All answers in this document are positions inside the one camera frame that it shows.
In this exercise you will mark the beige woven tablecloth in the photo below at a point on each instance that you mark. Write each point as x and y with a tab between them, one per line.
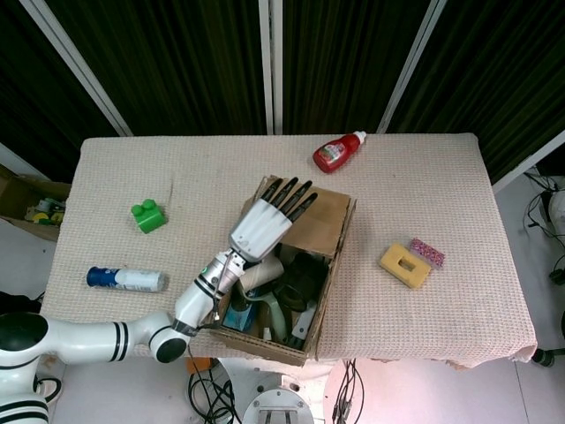
419	199

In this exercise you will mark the white rounded object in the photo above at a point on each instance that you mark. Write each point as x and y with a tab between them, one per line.
557	212

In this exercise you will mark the orange plastic part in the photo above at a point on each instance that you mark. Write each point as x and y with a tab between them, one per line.
199	366

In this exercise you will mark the open cardboard storage box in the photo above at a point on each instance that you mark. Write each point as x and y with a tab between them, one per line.
17	190

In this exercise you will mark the white spray can blue cap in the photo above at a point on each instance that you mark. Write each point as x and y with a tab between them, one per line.
132	279

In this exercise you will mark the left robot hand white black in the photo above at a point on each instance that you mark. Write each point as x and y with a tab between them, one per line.
260	225

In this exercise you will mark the brown cardboard box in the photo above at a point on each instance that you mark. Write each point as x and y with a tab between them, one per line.
326	212

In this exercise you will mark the blue small carton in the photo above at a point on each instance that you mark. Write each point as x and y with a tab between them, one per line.
240	318

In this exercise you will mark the black stand foot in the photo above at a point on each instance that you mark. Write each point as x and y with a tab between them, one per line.
547	357

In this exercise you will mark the green toy building block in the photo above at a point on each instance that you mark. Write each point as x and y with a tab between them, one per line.
148	218

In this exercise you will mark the black tape roll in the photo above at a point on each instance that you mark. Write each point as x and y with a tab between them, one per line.
304	278

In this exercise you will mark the yellow sponge with hole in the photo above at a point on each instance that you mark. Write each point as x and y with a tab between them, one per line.
397	256

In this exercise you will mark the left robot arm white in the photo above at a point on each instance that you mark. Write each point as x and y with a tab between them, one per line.
88	338

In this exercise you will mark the white partition frame post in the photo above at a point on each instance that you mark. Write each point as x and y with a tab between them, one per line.
79	66
270	66
17	159
410	66
529	163

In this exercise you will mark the red sauce bottle white cap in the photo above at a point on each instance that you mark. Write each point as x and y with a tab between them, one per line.
333	154

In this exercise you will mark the grey round robot base plate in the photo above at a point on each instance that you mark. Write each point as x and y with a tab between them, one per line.
278	406

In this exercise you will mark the brown cardboard tube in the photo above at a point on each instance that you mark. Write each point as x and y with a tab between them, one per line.
265	274

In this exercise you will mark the white flat plastic piece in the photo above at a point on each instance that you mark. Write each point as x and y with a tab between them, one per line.
303	322

